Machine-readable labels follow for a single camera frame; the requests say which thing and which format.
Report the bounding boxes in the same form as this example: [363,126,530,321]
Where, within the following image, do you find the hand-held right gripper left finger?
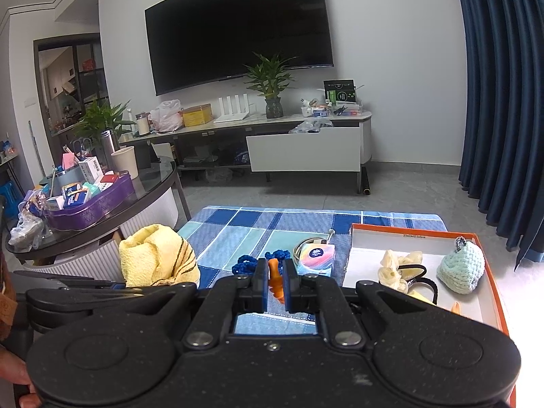
[142,258,269,348]

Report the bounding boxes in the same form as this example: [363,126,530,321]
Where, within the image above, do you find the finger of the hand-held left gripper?
[96,287,146,309]
[14,270,128,290]

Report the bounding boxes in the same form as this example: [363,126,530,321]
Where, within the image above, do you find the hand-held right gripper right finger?
[283,258,426,348]

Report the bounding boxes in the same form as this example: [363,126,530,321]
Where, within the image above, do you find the yellow striped towel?
[118,224,200,288]

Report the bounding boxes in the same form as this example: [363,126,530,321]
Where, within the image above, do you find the white box with orange rim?
[342,222,517,408]

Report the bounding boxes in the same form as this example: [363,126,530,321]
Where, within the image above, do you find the person's left hand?
[0,344,43,408]

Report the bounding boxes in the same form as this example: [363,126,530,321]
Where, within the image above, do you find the colourful tissue pack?
[295,244,336,277]

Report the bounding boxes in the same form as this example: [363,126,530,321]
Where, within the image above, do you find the blue checkered blanket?
[176,206,447,336]

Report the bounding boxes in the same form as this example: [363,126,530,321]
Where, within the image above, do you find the clear crumpled plastic bag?
[8,211,48,252]

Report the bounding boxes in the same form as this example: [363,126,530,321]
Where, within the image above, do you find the purple oval tin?
[42,170,134,231]

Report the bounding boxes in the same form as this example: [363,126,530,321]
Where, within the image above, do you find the pale yellow scrunchie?
[378,250,423,294]

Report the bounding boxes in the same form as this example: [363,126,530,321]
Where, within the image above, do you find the white barcode box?
[79,156,104,183]

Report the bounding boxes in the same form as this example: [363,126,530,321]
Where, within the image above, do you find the round black glass table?
[4,159,192,266]

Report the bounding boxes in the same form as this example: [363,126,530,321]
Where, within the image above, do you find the white paper cup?
[111,146,140,180]

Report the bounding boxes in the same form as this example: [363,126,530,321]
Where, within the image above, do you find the white open drawer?
[245,122,362,173]

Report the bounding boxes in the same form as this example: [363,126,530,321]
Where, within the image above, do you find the steel tumbler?
[100,130,121,166]

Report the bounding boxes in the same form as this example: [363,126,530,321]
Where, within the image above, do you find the thick black hair band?
[406,278,439,306]

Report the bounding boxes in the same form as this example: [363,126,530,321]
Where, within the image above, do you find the long television cabinet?
[121,108,372,184]

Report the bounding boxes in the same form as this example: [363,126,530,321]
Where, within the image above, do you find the grey plastic bag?
[289,119,334,135]

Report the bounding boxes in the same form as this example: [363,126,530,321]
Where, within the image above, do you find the leafy green table plant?
[72,100,137,147]

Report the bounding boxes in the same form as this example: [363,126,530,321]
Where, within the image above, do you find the mint crochet pouch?
[436,237,486,295]

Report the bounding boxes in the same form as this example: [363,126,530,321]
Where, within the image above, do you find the white router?
[214,93,251,124]

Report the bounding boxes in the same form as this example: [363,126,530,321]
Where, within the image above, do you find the potted plant in dark vase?
[243,53,298,120]

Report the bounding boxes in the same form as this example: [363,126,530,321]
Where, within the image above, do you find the clear tray of small things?
[301,100,364,118]

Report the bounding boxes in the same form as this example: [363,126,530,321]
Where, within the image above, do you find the yellow cardboard box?
[182,103,213,127]

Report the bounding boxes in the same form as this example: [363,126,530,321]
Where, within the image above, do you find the white plastic bag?
[149,99,184,132]

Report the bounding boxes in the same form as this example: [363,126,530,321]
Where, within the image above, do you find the green and black box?
[323,79,357,105]

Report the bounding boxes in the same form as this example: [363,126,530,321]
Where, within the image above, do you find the black framed glass door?
[34,33,108,137]

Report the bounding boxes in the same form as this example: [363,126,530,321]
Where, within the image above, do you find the dark blue curtain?
[451,0,544,271]

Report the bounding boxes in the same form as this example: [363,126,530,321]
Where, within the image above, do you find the blue knitted cord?
[232,254,261,279]

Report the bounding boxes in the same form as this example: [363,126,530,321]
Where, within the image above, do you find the grey coiled cable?
[292,228,336,261]

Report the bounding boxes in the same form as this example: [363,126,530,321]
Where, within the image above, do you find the black wall television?
[144,0,334,96]

